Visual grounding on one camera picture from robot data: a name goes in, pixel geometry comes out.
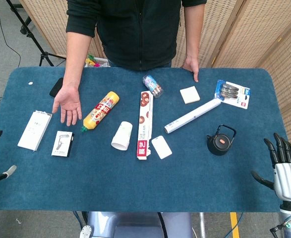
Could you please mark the person's left hand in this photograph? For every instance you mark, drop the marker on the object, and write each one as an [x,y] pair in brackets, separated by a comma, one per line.
[192,64]

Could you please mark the person's right hand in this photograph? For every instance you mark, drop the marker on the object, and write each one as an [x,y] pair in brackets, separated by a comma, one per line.
[69,104]

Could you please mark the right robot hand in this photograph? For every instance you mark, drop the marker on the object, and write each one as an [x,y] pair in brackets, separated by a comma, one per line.
[287,178]

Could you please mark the black kettle with red button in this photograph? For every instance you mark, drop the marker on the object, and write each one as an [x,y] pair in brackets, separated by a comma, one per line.
[220,143]

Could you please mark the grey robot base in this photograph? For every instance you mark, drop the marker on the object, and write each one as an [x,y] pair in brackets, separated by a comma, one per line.
[135,225]

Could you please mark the person's right forearm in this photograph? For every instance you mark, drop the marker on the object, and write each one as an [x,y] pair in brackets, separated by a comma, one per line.
[77,57]

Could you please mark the person's left forearm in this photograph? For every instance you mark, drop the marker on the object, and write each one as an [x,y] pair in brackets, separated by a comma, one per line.
[192,32]

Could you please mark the person's black jacket torso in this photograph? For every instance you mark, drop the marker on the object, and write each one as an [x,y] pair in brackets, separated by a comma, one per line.
[137,29]

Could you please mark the black phone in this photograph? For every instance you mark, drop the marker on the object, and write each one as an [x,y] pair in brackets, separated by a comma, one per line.
[56,87]

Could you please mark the white square notepad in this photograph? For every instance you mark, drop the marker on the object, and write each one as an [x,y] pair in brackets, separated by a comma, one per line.
[190,95]

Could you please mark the yellow sauce bottle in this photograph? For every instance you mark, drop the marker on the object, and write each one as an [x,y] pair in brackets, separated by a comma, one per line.
[101,110]

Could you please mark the white black lamp box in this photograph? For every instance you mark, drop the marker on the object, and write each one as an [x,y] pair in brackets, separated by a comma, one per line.
[61,143]

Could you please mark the flat white box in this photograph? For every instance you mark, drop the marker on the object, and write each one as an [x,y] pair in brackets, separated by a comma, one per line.
[35,130]

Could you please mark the small colourful clear canister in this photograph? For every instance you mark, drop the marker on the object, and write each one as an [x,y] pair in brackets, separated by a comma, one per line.
[152,85]

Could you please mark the basket of colourful toys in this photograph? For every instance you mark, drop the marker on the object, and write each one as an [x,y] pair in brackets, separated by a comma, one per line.
[95,62]

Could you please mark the blue blister pack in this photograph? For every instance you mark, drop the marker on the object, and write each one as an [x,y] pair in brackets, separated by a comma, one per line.
[233,94]

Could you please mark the long white tube box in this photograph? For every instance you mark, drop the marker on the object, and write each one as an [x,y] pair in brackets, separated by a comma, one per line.
[192,116]

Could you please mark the black tripod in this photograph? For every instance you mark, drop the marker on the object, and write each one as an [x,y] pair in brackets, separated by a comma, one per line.
[44,55]

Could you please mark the white paper cup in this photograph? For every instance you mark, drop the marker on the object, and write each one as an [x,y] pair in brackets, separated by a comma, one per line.
[122,135]

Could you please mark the long red white carton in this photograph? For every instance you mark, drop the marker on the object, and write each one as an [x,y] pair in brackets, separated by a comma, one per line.
[144,124]

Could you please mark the white card holder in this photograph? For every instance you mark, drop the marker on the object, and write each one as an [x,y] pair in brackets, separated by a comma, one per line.
[161,147]

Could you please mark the blue table mat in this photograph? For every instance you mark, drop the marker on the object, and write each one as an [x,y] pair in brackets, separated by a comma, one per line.
[145,183]

